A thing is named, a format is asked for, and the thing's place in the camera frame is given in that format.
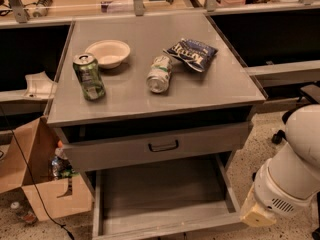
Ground white bracket plate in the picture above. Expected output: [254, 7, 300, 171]
[23, 72, 57, 100]

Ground bottles inside cardboard box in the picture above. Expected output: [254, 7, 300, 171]
[50, 140, 76, 180]

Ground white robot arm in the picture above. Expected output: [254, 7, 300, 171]
[240, 104, 320, 227]

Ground white paper bowl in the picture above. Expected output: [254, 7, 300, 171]
[85, 40, 131, 69]

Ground white soda can lying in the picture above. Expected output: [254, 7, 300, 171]
[146, 55, 172, 93]

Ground grey handheld tool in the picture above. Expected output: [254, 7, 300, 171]
[33, 0, 53, 17]

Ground grey top drawer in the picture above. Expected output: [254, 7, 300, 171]
[63, 121, 252, 172]

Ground green soda can upright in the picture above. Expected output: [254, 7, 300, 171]
[73, 53, 105, 101]

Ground plastic bottle on floor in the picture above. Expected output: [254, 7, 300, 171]
[10, 201, 37, 224]

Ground black office chair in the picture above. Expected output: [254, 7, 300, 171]
[271, 84, 320, 240]

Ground grey drawer cabinet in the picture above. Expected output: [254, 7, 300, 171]
[46, 13, 267, 172]

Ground blue chip bag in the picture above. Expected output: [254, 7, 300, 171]
[164, 38, 218, 72]

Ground cardboard box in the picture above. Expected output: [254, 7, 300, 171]
[0, 118, 93, 221]

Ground black cable on floor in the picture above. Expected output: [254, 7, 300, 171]
[0, 107, 76, 240]

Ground grey drawer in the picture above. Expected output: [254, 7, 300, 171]
[63, 121, 252, 172]
[92, 154, 245, 240]

